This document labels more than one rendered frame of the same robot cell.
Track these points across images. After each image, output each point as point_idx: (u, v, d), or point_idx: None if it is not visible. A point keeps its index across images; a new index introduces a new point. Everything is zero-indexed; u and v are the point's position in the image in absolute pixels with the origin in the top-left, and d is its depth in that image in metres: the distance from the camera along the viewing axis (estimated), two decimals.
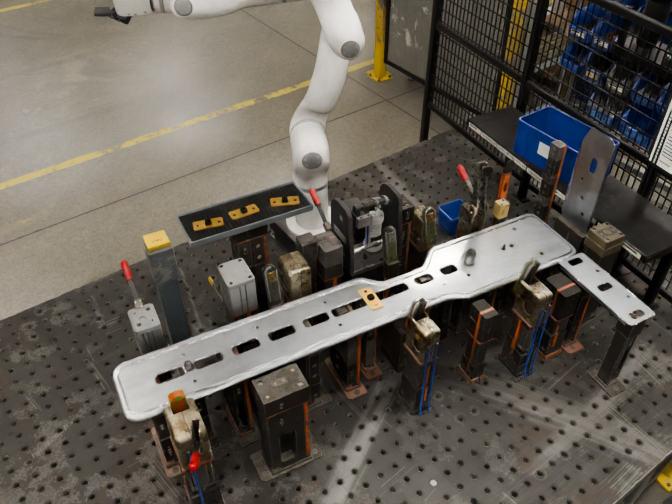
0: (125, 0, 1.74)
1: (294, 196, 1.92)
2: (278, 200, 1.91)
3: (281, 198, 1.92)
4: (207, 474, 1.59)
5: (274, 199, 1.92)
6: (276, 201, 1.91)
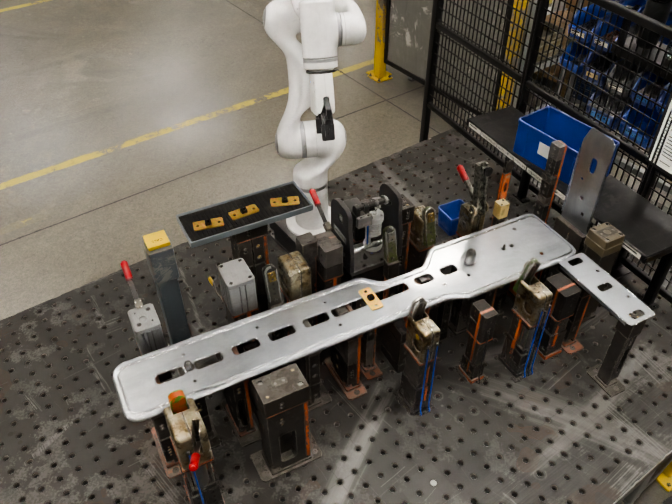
0: None
1: (294, 197, 1.92)
2: (278, 200, 1.91)
3: (281, 198, 1.92)
4: (207, 474, 1.59)
5: (274, 199, 1.92)
6: (276, 201, 1.91)
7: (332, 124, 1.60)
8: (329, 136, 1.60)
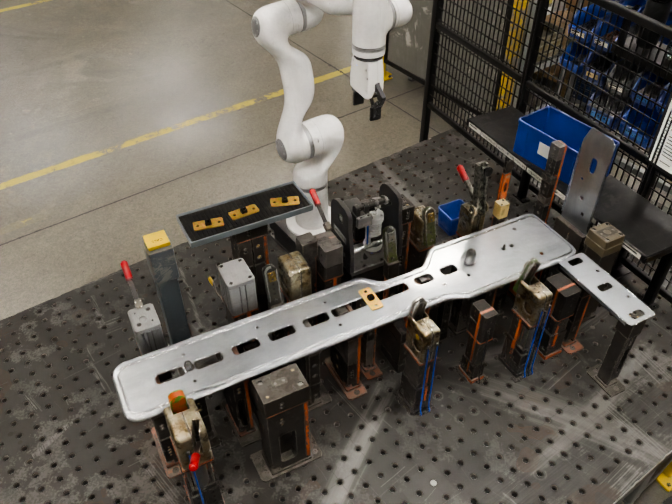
0: None
1: (294, 197, 1.92)
2: (278, 200, 1.91)
3: (281, 198, 1.92)
4: (207, 474, 1.59)
5: (274, 199, 1.92)
6: (276, 201, 1.91)
7: (380, 106, 1.70)
8: (377, 117, 1.71)
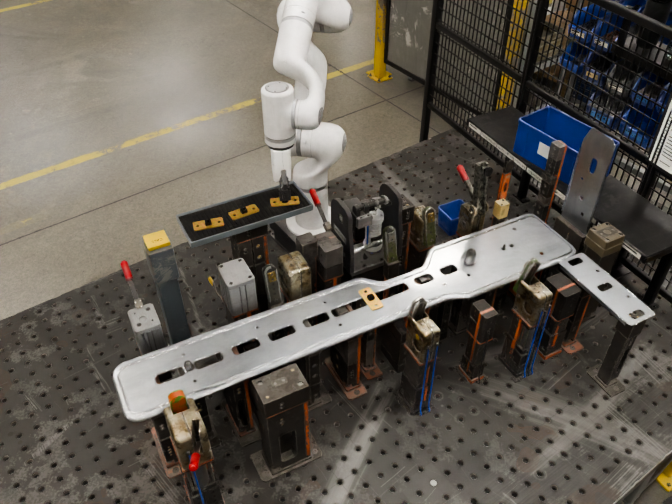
0: None
1: (294, 197, 1.92)
2: (278, 200, 1.91)
3: None
4: (207, 474, 1.59)
5: (274, 199, 1.92)
6: (276, 201, 1.91)
7: (288, 189, 1.82)
8: (285, 199, 1.83)
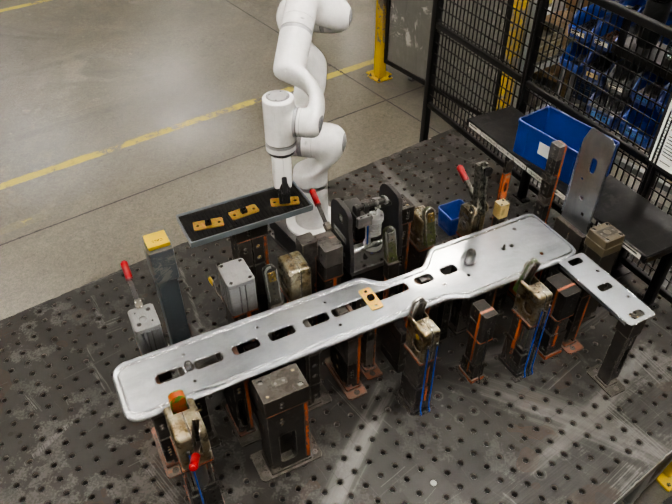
0: None
1: (294, 197, 1.92)
2: (278, 200, 1.91)
3: None
4: (207, 474, 1.59)
5: (274, 199, 1.92)
6: (276, 201, 1.91)
7: (288, 192, 1.87)
8: (285, 201, 1.88)
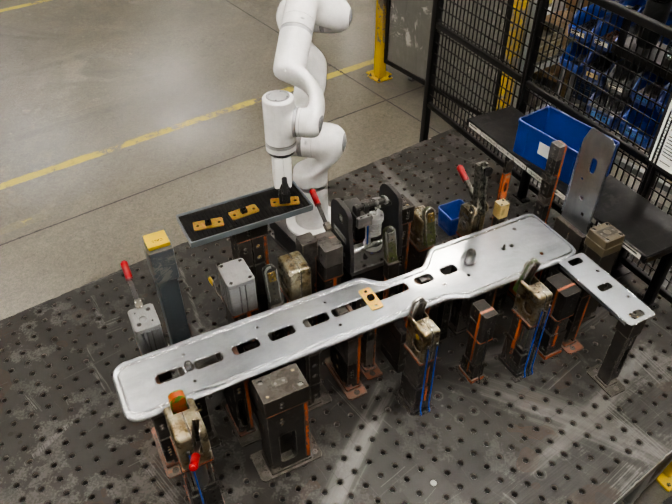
0: None
1: (294, 197, 1.92)
2: (278, 200, 1.91)
3: None
4: (207, 474, 1.59)
5: (274, 199, 1.92)
6: (276, 201, 1.91)
7: (288, 192, 1.87)
8: (285, 201, 1.88)
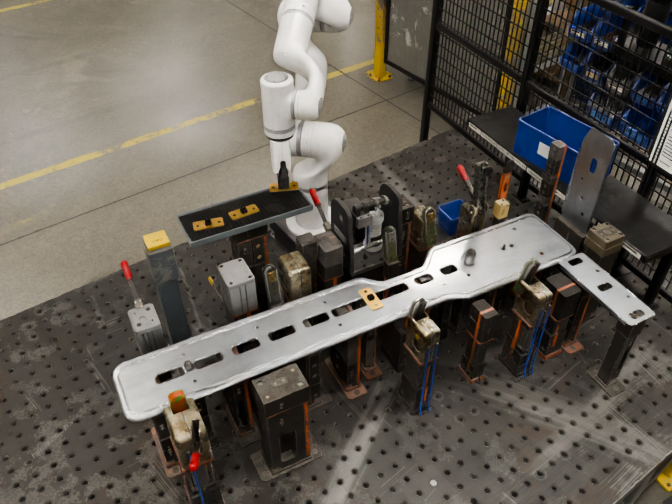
0: None
1: (293, 182, 1.89)
2: (277, 185, 1.88)
3: None
4: (207, 474, 1.59)
5: (273, 184, 1.88)
6: (275, 186, 1.87)
7: (287, 177, 1.84)
8: (284, 186, 1.85)
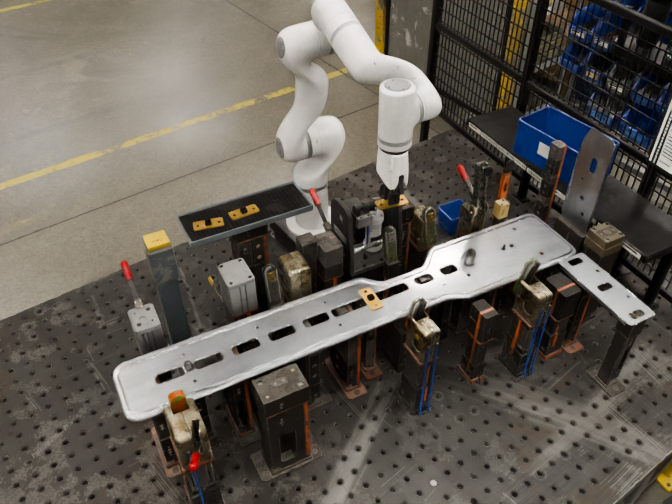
0: None
1: (399, 196, 1.74)
2: (384, 202, 1.72)
3: (386, 199, 1.73)
4: (207, 474, 1.59)
5: (379, 201, 1.72)
6: (382, 203, 1.72)
7: None
8: (395, 202, 1.70)
